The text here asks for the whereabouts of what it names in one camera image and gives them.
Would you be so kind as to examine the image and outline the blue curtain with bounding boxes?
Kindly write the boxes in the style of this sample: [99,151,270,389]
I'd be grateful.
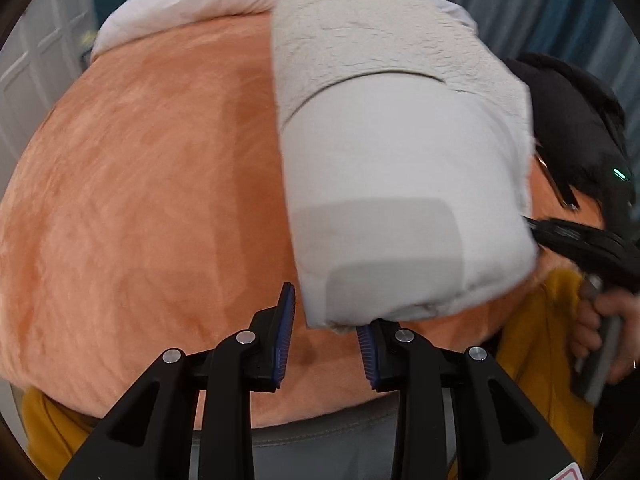
[400,0,640,128]

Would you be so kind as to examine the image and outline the person's right hand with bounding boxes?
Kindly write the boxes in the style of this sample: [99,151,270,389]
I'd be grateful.
[570,280,640,387]

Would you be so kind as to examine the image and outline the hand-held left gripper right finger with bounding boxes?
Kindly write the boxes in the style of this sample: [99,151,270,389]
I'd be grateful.
[356,318,583,480]

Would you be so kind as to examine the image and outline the white duvet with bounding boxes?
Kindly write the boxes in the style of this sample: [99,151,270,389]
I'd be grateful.
[92,0,481,61]

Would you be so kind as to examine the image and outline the person's yellow top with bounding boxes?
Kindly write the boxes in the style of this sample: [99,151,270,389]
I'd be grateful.
[20,267,601,480]

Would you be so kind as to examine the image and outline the person's grey pants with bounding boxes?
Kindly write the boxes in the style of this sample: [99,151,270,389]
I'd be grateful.
[192,395,458,480]

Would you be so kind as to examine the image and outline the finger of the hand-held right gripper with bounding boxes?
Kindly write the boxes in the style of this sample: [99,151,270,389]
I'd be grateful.
[522,216,598,267]

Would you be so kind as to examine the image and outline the white panelled wardrobe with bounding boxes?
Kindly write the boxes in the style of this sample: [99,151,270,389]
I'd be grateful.
[0,0,97,126]

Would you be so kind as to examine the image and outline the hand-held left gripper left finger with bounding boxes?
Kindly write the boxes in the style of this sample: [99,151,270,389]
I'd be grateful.
[59,281,298,480]

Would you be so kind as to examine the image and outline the orange plush blanket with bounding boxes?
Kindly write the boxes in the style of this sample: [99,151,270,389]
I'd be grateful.
[0,10,606,431]

